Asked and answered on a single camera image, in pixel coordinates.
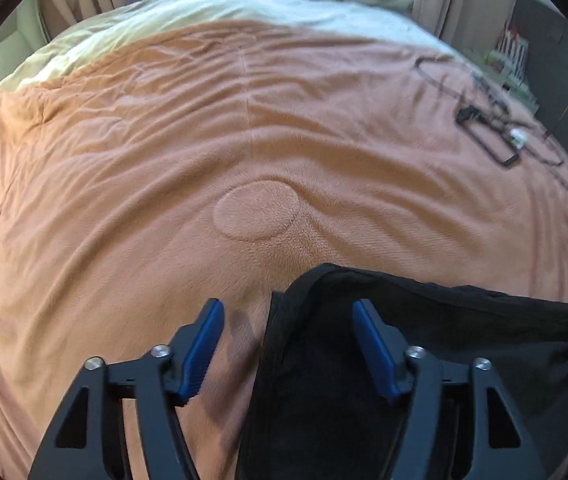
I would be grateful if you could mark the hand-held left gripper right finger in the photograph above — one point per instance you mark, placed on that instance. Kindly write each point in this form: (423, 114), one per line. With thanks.
(372, 342)

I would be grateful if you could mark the row of books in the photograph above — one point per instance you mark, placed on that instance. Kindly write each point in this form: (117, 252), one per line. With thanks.
(511, 52)

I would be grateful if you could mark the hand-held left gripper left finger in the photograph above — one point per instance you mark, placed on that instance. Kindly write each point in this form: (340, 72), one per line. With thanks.
(203, 347)

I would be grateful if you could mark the black pants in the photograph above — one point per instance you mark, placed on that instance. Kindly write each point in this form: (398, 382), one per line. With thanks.
(324, 360)

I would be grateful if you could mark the cream leather headboard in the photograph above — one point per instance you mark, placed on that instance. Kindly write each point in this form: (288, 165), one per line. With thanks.
(9, 45)

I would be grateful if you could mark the cream blanket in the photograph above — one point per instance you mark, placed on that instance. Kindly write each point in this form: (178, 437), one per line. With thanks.
(214, 5)

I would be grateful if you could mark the orange fleece blanket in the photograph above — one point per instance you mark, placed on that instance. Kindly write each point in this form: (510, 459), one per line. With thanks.
(164, 185)

